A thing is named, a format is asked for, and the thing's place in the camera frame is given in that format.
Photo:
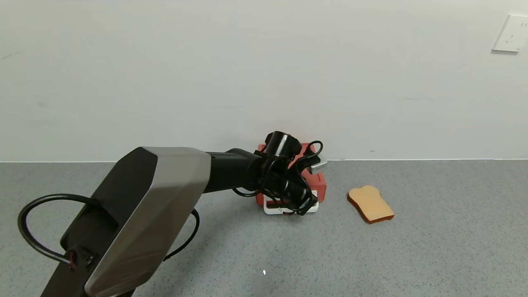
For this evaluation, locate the white wall socket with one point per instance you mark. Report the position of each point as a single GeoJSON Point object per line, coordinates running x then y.
{"type": "Point", "coordinates": [511, 34]}

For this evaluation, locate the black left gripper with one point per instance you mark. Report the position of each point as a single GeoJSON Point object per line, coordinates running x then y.
{"type": "Point", "coordinates": [306, 203]}

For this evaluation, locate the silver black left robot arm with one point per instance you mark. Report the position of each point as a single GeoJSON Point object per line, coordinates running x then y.
{"type": "Point", "coordinates": [156, 206]}

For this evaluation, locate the toy toast slice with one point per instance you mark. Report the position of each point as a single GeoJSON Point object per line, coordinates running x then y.
{"type": "Point", "coordinates": [371, 205]}

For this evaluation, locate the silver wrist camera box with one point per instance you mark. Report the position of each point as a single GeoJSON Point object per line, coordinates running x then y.
{"type": "Point", "coordinates": [319, 166]}

